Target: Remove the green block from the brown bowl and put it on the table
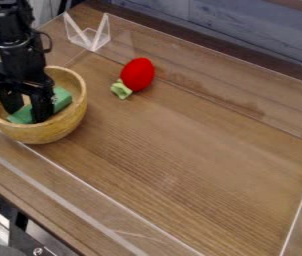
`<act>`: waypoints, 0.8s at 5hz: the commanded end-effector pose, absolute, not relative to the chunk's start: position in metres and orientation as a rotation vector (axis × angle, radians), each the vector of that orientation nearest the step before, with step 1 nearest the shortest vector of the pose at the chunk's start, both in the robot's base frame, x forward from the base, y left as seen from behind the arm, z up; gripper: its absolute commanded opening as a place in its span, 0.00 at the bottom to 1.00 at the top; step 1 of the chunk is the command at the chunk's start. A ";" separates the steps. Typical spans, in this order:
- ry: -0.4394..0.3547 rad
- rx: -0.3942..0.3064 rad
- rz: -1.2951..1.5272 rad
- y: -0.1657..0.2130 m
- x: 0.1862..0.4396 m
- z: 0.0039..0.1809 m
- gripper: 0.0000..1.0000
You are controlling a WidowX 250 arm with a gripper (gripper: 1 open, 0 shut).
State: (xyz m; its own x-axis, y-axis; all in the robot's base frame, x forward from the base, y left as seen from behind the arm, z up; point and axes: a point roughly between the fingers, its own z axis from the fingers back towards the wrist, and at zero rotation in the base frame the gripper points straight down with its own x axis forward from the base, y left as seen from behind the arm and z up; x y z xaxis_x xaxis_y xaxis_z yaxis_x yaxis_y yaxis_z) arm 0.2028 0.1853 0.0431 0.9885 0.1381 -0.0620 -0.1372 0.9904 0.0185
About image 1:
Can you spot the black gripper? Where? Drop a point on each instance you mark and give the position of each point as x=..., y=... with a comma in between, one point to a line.
x=22, y=74

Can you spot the green rectangular block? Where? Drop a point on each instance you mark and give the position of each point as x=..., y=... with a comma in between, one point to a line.
x=37, y=112

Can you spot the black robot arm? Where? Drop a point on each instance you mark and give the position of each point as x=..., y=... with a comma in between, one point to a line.
x=16, y=16

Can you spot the brown wooden bowl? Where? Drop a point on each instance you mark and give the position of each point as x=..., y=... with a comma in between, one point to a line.
x=60, y=124

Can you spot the red plush strawberry toy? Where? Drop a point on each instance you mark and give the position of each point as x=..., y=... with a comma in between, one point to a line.
x=136, y=76

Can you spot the blue grey sofa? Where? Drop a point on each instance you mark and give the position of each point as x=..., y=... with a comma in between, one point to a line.
x=257, y=24

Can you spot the clear acrylic corner bracket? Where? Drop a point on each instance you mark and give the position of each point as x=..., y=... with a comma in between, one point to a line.
x=89, y=38

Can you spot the black table leg frame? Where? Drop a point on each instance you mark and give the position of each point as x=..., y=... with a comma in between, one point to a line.
x=16, y=243

